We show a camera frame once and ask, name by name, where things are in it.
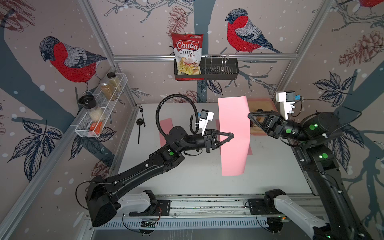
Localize Chuba cassava chips bag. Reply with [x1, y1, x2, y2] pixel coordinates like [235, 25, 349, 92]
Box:
[171, 33, 204, 81]

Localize spice jar silver lid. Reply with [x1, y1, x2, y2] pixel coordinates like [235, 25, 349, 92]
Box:
[100, 80, 117, 101]

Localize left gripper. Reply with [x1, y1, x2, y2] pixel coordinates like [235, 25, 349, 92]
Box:
[177, 129, 231, 155]

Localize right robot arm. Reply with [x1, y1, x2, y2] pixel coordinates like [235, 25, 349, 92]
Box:
[248, 111, 372, 240]

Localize black lid rice jar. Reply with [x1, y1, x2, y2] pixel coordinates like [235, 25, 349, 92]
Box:
[78, 95, 106, 123]

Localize spice jar dark lid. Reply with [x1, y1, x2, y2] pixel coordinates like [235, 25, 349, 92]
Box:
[107, 72, 122, 92]

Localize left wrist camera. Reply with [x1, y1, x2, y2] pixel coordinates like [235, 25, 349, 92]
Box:
[198, 109, 214, 135]

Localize black fork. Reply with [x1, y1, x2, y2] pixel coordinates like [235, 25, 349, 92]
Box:
[139, 105, 146, 127]

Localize clear acrylic wall shelf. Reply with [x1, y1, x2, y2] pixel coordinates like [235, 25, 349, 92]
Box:
[75, 73, 128, 140]

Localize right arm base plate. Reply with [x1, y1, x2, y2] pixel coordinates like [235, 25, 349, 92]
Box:
[245, 199, 286, 217]

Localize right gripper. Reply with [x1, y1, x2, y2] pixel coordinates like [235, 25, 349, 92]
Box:
[249, 111, 313, 147]

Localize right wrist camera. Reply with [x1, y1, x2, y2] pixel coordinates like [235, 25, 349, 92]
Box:
[275, 91, 302, 120]

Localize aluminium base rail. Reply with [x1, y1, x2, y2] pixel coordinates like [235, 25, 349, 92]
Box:
[85, 193, 319, 220]

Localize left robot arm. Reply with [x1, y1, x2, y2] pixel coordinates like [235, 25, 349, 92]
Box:
[85, 126, 234, 227]

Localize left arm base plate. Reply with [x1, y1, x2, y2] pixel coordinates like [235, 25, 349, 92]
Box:
[129, 200, 171, 217]

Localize black wire wall basket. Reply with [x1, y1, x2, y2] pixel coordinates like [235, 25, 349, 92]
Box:
[174, 56, 239, 81]

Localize black ladle spoon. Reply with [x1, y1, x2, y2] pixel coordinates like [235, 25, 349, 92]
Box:
[136, 118, 144, 144]

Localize small red packet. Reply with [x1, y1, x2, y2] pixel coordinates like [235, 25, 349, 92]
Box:
[89, 122, 103, 135]

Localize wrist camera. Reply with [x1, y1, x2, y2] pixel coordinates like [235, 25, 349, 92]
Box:
[198, 109, 214, 135]
[275, 91, 302, 120]

